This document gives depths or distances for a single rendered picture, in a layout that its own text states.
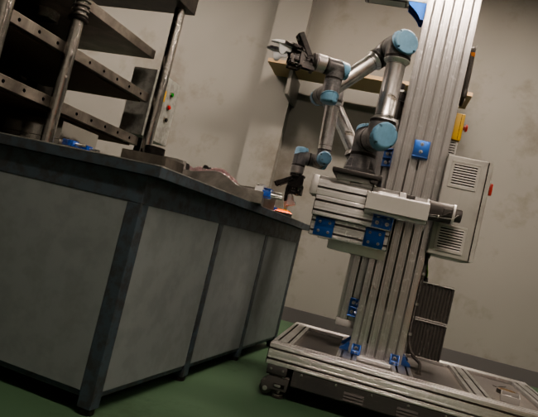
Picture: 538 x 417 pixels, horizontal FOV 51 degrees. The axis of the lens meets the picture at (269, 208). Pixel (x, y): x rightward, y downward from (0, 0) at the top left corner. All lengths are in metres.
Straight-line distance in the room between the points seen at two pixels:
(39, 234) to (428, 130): 1.78
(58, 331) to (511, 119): 4.12
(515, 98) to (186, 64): 2.91
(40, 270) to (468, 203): 1.83
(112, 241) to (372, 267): 1.34
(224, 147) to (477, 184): 2.93
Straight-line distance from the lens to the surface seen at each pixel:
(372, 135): 2.47
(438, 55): 2.92
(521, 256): 5.04
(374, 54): 2.70
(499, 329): 5.03
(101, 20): 2.97
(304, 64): 2.45
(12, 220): 2.08
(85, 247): 1.89
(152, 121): 3.25
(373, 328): 2.75
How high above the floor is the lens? 0.66
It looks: 3 degrees up
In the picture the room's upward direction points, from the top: 13 degrees clockwise
